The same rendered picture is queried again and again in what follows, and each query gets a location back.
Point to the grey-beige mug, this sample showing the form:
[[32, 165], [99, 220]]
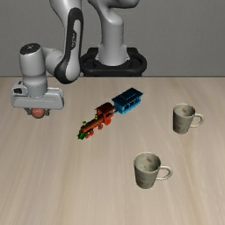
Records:
[[147, 170], [183, 118]]

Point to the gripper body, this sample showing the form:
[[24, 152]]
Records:
[[41, 100]]

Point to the peach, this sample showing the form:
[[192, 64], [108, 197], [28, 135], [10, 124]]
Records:
[[37, 113]]

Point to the red and blue toy train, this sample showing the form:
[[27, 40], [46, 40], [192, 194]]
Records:
[[111, 112]]

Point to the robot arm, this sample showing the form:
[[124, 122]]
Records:
[[73, 38]]

